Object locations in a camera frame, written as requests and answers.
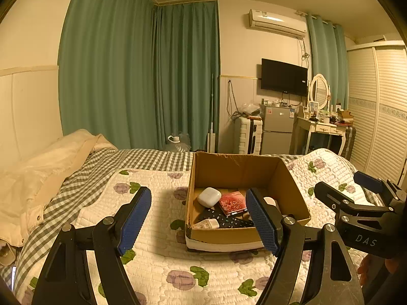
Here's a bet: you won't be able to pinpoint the cream padded jacket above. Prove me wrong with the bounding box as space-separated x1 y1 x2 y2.
0 129 118 266

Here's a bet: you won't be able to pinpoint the brown cardboard box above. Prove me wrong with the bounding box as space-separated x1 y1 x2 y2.
185 152 311 252

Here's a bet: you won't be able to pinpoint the clear plastic bag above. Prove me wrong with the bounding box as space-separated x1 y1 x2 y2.
241 102 262 117

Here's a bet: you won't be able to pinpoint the white earbuds case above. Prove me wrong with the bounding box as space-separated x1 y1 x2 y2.
197 187 222 207

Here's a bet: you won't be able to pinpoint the white flat mop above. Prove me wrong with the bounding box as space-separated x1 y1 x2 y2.
207 73 217 152

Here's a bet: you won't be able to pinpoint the green checked bed sheet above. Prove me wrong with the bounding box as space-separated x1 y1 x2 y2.
0 148 306 305

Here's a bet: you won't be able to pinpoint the black wall television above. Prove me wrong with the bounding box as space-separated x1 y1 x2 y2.
261 58 309 97

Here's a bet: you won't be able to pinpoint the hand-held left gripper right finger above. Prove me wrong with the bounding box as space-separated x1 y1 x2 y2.
246 187 365 305

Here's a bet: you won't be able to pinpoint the white charger adapter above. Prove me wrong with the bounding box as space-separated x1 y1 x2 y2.
195 219 220 229

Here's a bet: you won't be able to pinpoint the small red box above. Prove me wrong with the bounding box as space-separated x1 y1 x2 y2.
219 191 248 216

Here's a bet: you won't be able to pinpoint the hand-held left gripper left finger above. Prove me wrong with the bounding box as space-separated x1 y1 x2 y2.
30 186 152 305

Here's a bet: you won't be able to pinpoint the white oval mirror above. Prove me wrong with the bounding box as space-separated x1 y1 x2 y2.
308 74 329 110

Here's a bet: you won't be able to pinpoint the white dressing table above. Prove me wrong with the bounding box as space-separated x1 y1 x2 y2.
291 116 347 156

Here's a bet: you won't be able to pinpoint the dark suitcase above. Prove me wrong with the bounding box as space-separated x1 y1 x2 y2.
340 125 357 161

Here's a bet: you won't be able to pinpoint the hanging wall cables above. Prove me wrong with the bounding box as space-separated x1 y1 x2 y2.
226 79 242 118

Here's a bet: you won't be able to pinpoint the clear water jug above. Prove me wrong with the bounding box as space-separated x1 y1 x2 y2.
167 132 191 151

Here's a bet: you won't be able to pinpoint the silver small fridge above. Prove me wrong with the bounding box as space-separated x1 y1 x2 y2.
261 104 298 156

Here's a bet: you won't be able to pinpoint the white air conditioner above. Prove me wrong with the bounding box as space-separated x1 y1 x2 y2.
248 9 307 39

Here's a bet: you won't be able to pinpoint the white suitcase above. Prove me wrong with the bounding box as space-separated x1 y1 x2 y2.
235 116 263 155

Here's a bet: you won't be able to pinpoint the person's right hand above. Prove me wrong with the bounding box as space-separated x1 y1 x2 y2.
357 256 372 286

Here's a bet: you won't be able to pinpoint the green curtain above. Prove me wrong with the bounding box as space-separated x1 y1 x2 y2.
58 0 159 150
154 0 221 151
307 13 348 109

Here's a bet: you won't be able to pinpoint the white louvred wardrobe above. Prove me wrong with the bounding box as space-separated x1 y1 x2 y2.
345 40 407 185

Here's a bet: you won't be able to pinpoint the black remote control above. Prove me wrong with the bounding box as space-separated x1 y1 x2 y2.
195 207 255 228

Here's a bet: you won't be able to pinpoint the floral quilted bedspread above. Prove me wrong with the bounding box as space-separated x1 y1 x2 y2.
16 148 385 305

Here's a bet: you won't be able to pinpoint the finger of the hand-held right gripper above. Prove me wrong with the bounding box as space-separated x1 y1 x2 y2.
354 171 407 210
314 181 355 221

